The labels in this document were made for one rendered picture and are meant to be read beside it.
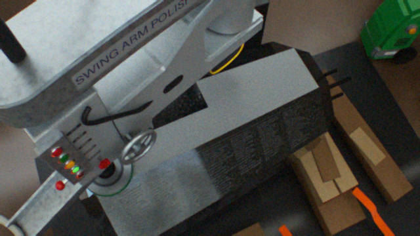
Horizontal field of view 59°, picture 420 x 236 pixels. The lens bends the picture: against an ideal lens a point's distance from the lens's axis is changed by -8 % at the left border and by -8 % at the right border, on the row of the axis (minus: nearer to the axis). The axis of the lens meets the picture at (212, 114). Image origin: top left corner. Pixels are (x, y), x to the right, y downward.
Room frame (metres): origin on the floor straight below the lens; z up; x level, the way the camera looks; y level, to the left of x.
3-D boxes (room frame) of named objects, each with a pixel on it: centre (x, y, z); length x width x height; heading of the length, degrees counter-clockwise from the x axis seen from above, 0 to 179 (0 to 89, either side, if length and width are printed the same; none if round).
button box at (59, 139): (0.31, 0.39, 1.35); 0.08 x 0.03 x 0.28; 135
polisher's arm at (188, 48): (0.71, 0.14, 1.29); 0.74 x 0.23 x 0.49; 135
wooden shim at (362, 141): (0.82, -0.97, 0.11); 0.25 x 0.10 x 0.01; 38
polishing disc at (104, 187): (0.44, 0.42, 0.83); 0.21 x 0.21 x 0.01
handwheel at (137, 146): (0.44, 0.25, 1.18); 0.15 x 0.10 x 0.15; 135
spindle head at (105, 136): (0.50, 0.37, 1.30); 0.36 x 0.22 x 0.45; 135
